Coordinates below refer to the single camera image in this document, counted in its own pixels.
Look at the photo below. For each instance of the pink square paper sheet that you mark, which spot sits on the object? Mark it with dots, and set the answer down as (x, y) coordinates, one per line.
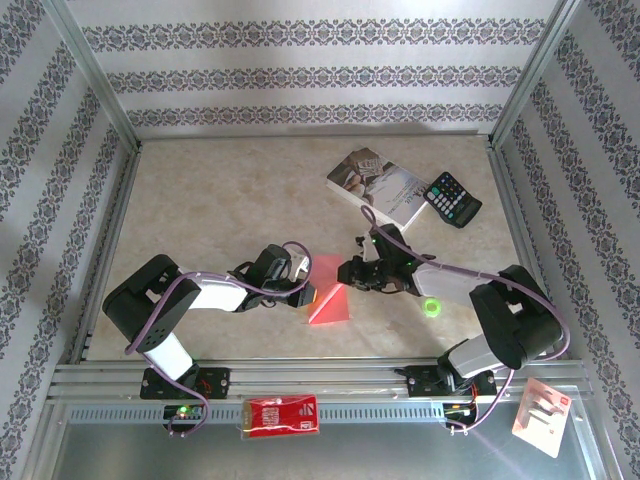
(330, 307)

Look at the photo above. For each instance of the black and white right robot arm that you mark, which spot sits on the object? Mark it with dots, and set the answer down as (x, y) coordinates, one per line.
(515, 320)

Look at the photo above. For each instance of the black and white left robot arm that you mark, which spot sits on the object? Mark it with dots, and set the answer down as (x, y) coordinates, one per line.
(145, 305)

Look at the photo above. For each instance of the grey sheet metal tray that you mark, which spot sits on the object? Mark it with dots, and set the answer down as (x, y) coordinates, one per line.
(350, 455)

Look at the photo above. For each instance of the green tape roll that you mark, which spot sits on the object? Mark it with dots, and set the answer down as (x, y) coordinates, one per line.
(431, 306)

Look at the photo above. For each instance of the paperback book with photo cover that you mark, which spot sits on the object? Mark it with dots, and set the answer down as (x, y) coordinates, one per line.
(372, 182)

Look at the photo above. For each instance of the black calculator with coloured keys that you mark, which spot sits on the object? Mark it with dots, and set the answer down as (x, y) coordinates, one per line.
(452, 197)

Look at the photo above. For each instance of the red packet in clear bag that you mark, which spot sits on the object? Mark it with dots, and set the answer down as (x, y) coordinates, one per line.
(280, 415)

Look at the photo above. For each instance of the small black controller board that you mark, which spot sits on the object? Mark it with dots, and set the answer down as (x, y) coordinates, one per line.
(184, 413)
(460, 411)

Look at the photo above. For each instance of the pink blister pack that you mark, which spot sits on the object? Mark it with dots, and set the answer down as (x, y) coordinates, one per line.
(542, 417)

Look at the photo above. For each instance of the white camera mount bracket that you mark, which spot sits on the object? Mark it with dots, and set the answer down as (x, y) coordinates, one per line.
(369, 250)
(301, 263)

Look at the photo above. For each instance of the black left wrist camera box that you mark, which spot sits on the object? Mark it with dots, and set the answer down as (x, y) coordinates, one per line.
(272, 261)

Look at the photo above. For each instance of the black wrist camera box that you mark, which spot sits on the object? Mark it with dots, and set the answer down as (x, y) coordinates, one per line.
(387, 242)
(272, 261)

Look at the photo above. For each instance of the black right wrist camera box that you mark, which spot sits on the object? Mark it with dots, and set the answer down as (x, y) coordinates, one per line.
(387, 242)

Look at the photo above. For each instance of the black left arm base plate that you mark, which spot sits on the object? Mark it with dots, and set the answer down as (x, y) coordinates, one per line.
(217, 382)

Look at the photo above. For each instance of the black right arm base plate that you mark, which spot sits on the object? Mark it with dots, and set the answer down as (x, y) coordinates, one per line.
(422, 384)

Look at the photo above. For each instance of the thin aluminium table edge rail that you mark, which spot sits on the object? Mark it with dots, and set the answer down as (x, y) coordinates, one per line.
(300, 136)

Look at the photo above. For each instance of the aluminium table side rail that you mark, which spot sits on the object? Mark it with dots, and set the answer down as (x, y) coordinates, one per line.
(517, 210)
(114, 225)

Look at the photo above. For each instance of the aluminium upright frame post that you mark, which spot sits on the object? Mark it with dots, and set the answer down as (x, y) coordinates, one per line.
(530, 75)
(95, 75)

